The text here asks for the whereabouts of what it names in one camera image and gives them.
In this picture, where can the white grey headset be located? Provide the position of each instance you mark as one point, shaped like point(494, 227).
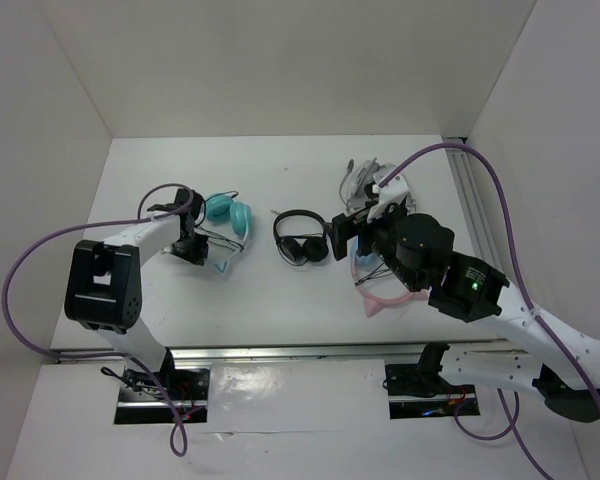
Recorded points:
point(355, 188)

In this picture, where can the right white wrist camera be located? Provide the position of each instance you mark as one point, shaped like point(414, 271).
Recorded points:
point(388, 188)

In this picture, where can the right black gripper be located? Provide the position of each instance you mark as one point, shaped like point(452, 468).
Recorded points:
point(344, 226)

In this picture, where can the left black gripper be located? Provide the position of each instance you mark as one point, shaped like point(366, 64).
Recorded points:
point(198, 254)

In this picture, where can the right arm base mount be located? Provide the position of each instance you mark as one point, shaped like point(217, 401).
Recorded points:
point(413, 394)

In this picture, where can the aluminium front rail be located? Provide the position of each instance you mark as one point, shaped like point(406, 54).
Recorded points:
point(314, 351)

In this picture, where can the black on-ear headphones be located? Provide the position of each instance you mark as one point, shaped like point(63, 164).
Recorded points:
point(300, 249)

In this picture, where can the pink blue cat headphones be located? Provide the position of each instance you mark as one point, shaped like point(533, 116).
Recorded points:
point(375, 284)

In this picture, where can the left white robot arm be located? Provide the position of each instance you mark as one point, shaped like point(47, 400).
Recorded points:
point(104, 291)

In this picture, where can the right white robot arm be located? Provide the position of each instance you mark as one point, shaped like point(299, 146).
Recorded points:
point(557, 364)

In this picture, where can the teal cat ear headphones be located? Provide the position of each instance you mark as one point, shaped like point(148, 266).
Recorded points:
point(228, 224)

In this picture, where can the aluminium side rail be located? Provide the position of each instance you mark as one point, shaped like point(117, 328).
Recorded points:
point(461, 165)

